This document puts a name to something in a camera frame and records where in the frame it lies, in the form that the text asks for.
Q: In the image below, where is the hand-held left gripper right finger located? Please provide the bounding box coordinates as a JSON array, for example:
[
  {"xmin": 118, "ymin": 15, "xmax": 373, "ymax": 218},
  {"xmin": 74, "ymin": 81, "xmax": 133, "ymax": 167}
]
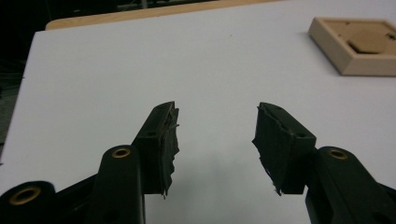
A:
[{"xmin": 251, "ymin": 102, "xmax": 318, "ymax": 196}]

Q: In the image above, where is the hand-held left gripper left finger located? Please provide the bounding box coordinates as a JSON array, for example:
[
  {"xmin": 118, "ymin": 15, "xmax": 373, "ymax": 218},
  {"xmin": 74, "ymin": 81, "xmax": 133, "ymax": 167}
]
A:
[{"xmin": 132, "ymin": 101, "xmax": 180, "ymax": 199}]

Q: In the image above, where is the wooden picture frame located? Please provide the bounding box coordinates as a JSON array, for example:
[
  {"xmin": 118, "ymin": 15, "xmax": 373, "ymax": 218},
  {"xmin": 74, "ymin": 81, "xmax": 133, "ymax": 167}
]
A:
[{"xmin": 307, "ymin": 17, "xmax": 396, "ymax": 77}]

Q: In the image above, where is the white table sheet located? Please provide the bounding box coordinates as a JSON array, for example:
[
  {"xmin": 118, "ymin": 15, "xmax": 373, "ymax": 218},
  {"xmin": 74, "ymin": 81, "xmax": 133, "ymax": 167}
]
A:
[{"xmin": 0, "ymin": 0, "xmax": 396, "ymax": 224}]

